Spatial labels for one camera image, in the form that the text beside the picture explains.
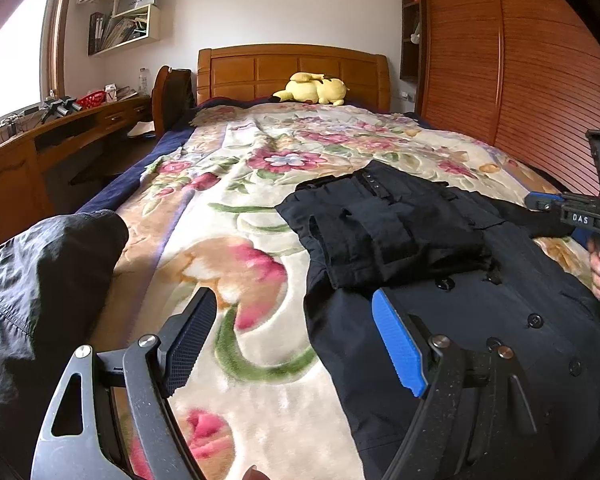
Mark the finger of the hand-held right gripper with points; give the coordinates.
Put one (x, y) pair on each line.
(545, 202)

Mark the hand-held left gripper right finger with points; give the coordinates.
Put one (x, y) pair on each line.
(397, 345)

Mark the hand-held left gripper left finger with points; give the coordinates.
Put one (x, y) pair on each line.
(192, 330)

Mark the black buttoned coat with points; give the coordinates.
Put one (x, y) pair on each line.
(505, 305)

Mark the black folded pants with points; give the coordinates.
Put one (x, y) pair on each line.
(380, 225)

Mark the wooden wardrobe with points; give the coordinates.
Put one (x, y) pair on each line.
(505, 50)

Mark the black glossy jacket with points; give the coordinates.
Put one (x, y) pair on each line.
(40, 285)

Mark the floral blanket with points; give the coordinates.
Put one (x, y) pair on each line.
(240, 170)

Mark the wooden side shelf unit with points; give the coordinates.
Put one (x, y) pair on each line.
(409, 20)

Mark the wooden chair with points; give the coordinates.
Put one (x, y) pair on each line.
(159, 100)

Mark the black bag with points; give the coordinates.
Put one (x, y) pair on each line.
(181, 95)

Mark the papers on desk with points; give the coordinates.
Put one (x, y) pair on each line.
(127, 93)

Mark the wooden desk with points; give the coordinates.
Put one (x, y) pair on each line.
(5, 170)

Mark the yellow plush toy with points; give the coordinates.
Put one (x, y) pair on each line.
(325, 90)

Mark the white carton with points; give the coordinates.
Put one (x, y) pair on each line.
(110, 93)

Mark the red basket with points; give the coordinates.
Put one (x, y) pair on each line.
(91, 100)

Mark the clear plastic bottle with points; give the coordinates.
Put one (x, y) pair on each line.
(142, 80)

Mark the black tool on desk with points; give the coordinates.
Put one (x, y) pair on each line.
(60, 106)

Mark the wooden bed headboard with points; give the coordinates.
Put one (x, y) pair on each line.
(280, 67)

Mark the row of books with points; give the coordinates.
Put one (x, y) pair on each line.
(125, 32)

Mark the black binders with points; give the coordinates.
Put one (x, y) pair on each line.
(96, 32)

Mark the window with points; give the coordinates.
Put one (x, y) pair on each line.
(10, 50)

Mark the white wall shelf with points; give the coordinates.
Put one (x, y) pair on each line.
(152, 22)

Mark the wooden window frame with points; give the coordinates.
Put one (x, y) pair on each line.
(60, 35)

